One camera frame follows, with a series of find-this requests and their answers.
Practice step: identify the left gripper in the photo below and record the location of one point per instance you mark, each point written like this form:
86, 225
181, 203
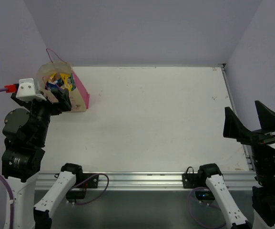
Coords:
56, 101

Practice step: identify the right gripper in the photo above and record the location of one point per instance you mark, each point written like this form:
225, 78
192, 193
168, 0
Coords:
234, 128

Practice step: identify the pink beige paper bag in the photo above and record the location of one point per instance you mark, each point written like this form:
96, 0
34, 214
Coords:
50, 72

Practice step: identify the yellow M&M snack packet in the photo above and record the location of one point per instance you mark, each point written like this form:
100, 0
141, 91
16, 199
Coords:
67, 81

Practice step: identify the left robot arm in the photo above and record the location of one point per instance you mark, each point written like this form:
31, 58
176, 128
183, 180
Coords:
25, 133

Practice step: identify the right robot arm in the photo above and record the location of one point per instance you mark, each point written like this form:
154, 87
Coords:
263, 198

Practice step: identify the dark blue snack packet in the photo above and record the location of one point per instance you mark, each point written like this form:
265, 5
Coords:
56, 84

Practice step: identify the right black controller box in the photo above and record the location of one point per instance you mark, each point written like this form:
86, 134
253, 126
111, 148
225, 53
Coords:
204, 195

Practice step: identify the black controller box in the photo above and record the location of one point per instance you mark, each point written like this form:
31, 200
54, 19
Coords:
74, 195
204, 195

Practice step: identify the left black controller box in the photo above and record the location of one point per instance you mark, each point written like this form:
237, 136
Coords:
74, 195

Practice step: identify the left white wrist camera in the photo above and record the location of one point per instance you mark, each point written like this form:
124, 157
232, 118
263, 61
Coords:
28, 91

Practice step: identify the right black base bracket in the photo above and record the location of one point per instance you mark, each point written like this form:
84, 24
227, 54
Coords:
190, 179

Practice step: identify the black base bracket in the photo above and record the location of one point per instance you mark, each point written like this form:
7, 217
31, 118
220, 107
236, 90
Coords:
92, 181
190, 179

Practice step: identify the left black base bracket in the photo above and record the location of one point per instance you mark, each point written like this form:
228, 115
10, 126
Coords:
92, 181

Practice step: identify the aluminium mounting rail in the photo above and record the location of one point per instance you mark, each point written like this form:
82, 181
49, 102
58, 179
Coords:
172, 181

